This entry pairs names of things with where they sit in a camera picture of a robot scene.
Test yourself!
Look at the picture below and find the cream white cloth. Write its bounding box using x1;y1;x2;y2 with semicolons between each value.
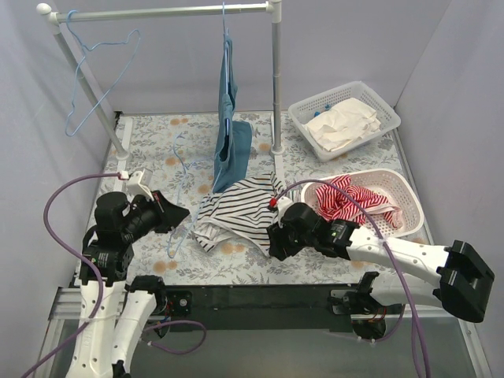
305;98;381;152

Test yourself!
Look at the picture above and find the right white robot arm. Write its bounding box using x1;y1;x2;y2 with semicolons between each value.
267;198;495;323

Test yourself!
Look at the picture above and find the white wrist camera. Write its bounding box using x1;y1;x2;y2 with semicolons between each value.
276;196;294;223
126;168;154;201

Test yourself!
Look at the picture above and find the blue hanging garment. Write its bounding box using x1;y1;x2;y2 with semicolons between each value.
213;35;252;193

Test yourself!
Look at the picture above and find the floral table cloth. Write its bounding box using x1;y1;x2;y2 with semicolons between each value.
80;111;432;285

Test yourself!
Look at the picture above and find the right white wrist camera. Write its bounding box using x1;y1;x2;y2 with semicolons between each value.
276;196;294;223

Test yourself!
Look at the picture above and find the small blue object in basket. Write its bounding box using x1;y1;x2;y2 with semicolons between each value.
313;104;331;117

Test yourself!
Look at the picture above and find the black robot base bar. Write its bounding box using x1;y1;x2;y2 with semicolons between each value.
121;281;398;334

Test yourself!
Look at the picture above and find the white basket at back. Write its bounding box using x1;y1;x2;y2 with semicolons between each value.
288;81;401;162

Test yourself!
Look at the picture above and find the blue hanger holding garment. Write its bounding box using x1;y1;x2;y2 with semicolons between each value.
221;1;229;64

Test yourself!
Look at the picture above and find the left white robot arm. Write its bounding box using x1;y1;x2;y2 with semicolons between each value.
67;191;190;377

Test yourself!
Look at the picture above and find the grey white clothes rack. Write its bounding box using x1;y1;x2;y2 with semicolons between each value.
36;1;285;180

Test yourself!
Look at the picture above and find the light blue wire hanger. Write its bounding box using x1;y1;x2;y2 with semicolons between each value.
65;10;142;138

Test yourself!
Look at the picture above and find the black white striped tank top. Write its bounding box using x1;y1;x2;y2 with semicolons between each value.
194;172;286;256

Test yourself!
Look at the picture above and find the white plastic laundry basket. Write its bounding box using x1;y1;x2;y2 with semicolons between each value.
301;169;424;238

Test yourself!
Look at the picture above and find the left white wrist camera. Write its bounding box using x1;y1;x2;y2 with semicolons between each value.
126;168;154;201

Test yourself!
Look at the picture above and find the red white striped garment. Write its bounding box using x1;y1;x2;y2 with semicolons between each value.
316;175;403;229

